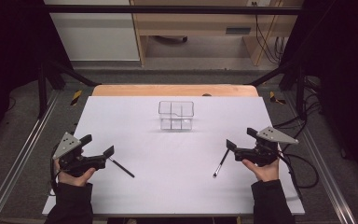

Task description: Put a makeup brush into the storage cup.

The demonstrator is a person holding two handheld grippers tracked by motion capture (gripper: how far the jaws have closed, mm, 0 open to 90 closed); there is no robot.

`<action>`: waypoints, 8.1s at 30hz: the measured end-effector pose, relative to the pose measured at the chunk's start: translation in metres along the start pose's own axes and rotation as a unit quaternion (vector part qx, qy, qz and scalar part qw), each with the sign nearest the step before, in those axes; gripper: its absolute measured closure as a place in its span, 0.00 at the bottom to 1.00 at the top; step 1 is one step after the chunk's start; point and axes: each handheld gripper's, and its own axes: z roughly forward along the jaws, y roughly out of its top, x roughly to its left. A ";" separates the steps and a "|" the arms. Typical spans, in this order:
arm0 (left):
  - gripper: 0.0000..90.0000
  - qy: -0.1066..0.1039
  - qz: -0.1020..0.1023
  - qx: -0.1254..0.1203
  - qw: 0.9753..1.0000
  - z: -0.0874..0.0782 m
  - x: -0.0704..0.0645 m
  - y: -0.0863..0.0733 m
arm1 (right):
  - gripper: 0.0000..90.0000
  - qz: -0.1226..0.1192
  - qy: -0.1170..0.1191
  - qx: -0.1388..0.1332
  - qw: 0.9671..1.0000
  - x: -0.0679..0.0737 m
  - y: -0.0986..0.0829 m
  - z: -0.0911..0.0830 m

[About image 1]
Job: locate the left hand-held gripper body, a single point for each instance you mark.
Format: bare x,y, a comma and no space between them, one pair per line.
71,157

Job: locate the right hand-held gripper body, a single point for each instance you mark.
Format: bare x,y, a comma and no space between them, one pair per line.
265,152

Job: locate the clear plastic organizer box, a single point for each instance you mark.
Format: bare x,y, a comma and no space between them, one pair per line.
176,115

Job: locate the person's right hand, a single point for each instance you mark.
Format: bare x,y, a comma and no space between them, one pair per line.
267,173

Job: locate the person's left hand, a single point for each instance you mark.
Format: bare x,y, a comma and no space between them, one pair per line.
73,180

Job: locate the yellow clamp, right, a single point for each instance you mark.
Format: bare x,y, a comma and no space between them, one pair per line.
273,98

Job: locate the black metal stand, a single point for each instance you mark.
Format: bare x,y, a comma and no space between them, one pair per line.
42,93
300,93

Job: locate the white table board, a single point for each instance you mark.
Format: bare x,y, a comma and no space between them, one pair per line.
174,186

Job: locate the wooden table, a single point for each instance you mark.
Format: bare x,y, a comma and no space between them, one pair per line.
167,90

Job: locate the grey desk label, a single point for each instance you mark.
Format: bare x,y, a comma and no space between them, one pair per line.
238,30

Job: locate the white cabinet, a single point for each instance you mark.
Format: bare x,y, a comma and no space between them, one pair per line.
96,34

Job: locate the black curtain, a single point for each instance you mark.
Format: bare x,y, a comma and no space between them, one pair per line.
9,62
348,77

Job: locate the light wooden desk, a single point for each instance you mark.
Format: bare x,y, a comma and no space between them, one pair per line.
195,25

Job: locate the black metal crossbar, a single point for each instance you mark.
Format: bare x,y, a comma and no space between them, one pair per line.
167,9

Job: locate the aluminium floor rail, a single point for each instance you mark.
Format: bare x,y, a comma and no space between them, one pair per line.
323,165
21,155

